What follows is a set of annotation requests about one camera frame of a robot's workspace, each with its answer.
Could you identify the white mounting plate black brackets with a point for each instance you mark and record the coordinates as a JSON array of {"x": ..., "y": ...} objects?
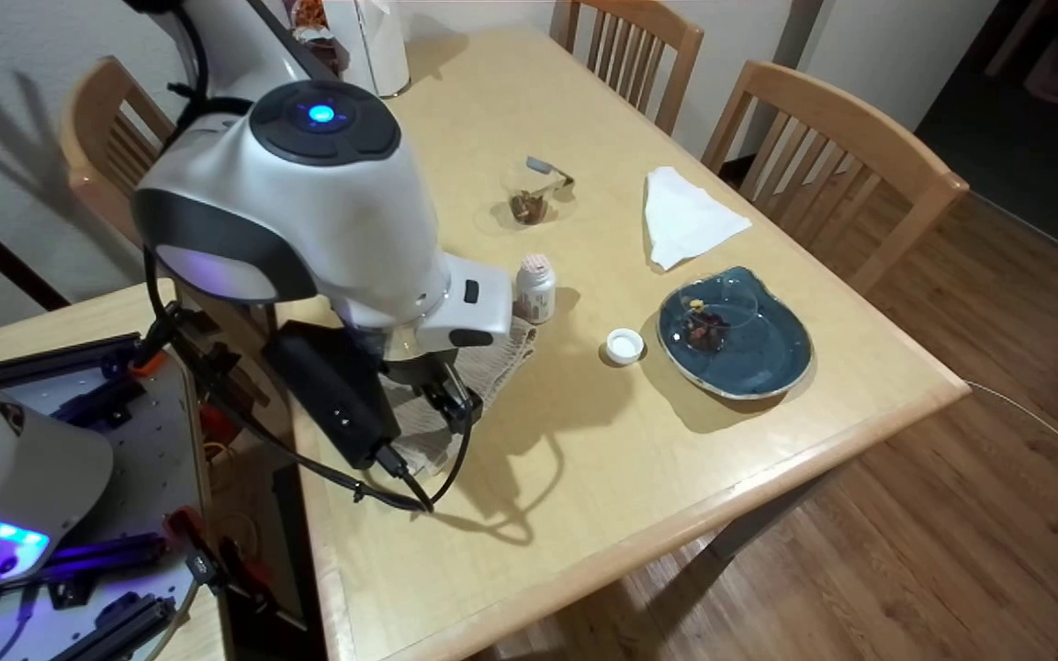
[{"x": 127, "y": 452}]

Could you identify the white plastic bottle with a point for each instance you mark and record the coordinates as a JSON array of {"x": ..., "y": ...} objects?
[{"x": 536, "y": 291}]

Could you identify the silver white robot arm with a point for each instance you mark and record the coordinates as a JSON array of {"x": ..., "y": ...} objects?
[{"x": 311, "y": 208}]

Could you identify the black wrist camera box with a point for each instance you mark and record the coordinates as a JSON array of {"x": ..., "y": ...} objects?
[{"x": 331, "y": 392}]

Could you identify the white kitchen appliance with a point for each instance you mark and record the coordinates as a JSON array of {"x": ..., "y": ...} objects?
[{"x": 371, "y": 43}]

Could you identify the wooden chair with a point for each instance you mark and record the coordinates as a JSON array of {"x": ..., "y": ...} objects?
[
  {"x": 845, "y": 135},
  {"x": 627, "y": 25},
  {"x": 101, "y": 112}
]

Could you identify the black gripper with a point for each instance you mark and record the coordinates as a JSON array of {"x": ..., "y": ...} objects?
[{"x": 439, "y": 392}]

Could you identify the white round bottle cap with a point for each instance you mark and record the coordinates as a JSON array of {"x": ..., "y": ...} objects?
[{"x": 621, "y": 345}]

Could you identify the white paper napkin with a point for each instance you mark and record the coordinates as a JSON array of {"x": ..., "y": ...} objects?
[{"x": 682, "y": 217}]

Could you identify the dark food scraps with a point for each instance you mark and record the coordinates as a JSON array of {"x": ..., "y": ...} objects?
[{"x": 707, "y": 333}]

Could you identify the small brown object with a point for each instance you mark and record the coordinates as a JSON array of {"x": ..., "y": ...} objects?
[{"x": 529, "y": 208}]

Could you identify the blue ceramic plate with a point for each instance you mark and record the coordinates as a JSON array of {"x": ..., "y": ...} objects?
[{"x": 753, "y": 354}]

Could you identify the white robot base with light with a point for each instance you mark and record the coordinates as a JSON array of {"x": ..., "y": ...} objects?
[{"x": 15, "y": 463}]

